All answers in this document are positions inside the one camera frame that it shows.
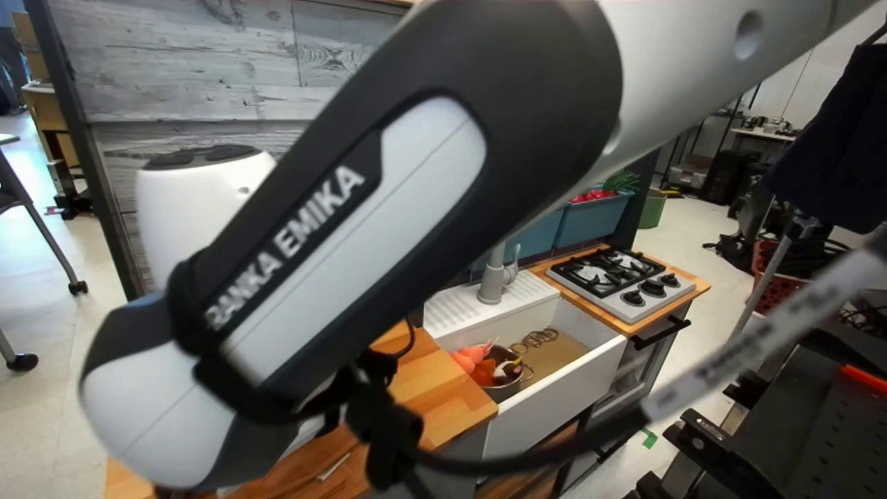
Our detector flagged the shelf with gear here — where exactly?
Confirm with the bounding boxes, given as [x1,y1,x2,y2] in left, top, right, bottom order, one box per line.
[664,104,799,206]

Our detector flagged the wooden desk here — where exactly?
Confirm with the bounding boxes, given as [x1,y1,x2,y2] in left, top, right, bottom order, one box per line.
[21,81,82,198]

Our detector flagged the black cloth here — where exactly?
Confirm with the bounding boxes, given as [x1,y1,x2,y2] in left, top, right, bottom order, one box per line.
[761,42,887,235]

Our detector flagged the green toy leaves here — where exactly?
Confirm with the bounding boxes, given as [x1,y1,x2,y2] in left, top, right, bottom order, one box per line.
[601,169,642,195]

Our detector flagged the metal pot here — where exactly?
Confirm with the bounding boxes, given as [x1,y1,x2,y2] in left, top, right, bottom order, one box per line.
[477,344,535,403]

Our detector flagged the white toy sink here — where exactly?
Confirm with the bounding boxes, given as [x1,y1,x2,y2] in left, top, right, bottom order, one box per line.
[423,270,629,459]

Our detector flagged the grey wood backdrop panel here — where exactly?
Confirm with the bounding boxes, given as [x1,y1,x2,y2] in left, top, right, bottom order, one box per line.
[26,0,416,300]

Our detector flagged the toy stove top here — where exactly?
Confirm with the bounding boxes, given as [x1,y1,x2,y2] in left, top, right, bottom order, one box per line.
[545,247,698,325]

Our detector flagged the teal bin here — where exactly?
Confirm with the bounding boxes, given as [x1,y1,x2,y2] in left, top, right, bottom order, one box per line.
[471,207,564,272]
[554,192,633,250]

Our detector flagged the red crate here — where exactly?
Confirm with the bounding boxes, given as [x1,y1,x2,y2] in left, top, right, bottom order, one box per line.
[751,238,810,317]

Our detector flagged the orange handle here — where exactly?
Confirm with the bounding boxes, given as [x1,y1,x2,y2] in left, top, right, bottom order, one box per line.
[840,364,887,394]

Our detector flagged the green bucket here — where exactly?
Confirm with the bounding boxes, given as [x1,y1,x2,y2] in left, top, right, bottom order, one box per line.
[637,188,668,230]

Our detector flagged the toy oven door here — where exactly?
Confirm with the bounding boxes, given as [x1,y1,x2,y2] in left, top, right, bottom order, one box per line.
[589,317,688,419]

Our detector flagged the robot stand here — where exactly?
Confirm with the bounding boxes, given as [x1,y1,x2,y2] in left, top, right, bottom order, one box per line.
[622,344,887,499]

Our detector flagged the white strap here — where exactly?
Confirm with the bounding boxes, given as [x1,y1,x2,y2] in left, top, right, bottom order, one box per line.
[642,223,887,423]

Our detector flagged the bunch of metal rings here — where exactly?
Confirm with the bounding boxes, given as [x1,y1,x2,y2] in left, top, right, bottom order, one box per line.
[509,326,560,351]

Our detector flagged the toy kitchen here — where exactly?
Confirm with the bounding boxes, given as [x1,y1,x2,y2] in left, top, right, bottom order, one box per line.
[104,243,712,499]

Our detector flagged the orange toy carrot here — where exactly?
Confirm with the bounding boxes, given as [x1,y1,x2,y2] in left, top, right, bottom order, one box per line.
[450,338,498,376]

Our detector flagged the chair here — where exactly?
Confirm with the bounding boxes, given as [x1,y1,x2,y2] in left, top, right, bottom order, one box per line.
[0,134,89,372]

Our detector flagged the black oven door handle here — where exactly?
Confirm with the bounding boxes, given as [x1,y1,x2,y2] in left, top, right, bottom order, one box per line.
[629,315,692,351]

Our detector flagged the person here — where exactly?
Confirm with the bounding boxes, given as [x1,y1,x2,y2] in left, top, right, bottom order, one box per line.
[0,0,30,116]

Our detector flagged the grey toy tap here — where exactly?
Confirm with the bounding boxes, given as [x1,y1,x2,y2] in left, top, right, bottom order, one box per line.
[476,242,522,306]

